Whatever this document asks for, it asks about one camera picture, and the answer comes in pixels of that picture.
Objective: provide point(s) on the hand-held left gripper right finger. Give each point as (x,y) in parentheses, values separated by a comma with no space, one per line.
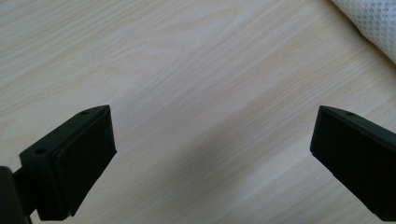
(358,155)

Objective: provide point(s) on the white non-woven cloth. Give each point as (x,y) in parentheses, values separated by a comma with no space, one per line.
(375,18)

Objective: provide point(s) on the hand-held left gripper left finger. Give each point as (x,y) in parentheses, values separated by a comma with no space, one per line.
(77,161)

